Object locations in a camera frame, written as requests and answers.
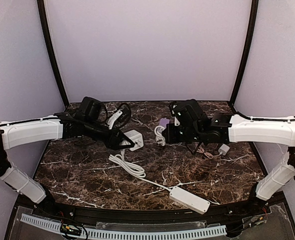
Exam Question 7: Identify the white cube socket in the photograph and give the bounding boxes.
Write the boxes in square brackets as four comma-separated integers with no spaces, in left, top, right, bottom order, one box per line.
[124,129,144,152]

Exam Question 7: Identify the white plug with cable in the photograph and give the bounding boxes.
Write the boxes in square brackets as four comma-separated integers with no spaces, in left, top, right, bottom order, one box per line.
[108,149,171,192]

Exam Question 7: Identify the white cable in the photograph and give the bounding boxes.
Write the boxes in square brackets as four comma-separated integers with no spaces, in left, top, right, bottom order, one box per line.
[153,124,167,147]

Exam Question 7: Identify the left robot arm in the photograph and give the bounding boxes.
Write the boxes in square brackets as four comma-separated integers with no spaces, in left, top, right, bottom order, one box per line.
[0,112,135,205]

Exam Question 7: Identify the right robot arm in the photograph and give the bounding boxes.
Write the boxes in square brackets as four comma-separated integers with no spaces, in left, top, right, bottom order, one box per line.
[161,99,295,201]

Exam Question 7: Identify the purple power strip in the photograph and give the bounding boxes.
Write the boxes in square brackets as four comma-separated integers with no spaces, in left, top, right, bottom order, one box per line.
[159,118,170,128]

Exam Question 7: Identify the small white charger adapter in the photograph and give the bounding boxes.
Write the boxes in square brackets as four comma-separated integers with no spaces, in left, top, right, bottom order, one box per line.
[218,144,230,156]

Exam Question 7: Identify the white power strip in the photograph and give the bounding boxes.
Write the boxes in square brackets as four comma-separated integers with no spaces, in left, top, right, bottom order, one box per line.
[169,186,211,215]

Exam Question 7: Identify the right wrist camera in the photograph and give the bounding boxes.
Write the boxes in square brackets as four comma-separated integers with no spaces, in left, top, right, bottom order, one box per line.
[169,99,205,127]

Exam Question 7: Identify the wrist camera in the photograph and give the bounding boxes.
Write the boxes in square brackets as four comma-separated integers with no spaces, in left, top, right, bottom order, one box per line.
[77,96,103,121]
[169,99,205,127]

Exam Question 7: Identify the pink charging cable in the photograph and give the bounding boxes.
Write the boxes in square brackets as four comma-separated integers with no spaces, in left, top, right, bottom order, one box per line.
[196,147,222,159]

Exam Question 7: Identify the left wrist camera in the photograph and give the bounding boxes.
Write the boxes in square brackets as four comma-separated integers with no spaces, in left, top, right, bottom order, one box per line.
[77,96,103,121]

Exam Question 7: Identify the black front table rail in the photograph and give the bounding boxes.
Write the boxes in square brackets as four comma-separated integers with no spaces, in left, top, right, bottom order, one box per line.
[39,200,247,225]

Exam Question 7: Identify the white slotted cable duct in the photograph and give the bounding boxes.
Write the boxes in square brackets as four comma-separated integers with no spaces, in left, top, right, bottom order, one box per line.
[20,213,227,240]

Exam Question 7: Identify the left black frame post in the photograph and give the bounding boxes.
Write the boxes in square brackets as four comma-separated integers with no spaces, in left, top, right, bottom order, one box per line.
[36,0,70,108]

